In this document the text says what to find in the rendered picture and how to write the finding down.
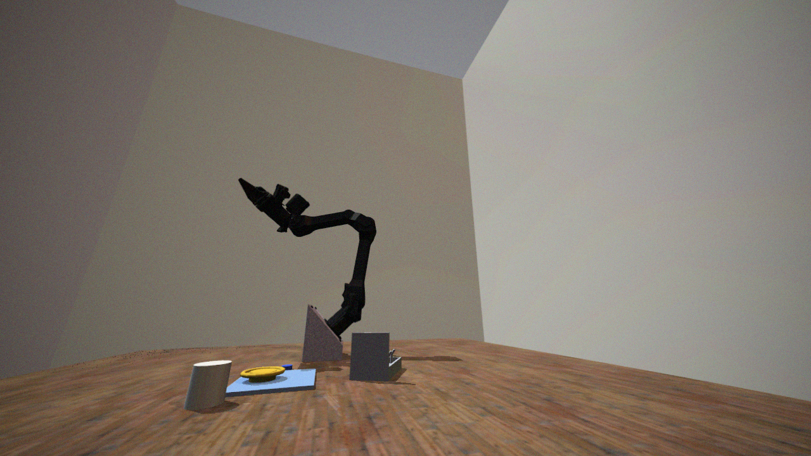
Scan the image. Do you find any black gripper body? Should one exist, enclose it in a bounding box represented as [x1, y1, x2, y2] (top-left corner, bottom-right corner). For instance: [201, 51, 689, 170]
[255, 194, 284, 219]

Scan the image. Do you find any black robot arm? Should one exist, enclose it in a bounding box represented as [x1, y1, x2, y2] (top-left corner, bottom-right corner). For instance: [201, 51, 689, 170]
[273, 184, 376, 339]

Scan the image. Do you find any yellow plate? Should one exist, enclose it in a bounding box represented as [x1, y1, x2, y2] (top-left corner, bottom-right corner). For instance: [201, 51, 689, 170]
[240, 367, 286, 383]

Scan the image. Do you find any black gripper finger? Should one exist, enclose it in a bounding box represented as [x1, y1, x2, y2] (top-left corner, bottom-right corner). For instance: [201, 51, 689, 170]
[238, 178, 262, 199]
[242, 181, 270, 206]

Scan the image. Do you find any grey cylinder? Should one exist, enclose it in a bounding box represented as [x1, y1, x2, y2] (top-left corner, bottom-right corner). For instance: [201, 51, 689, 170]
[183, 360, 232, 410]

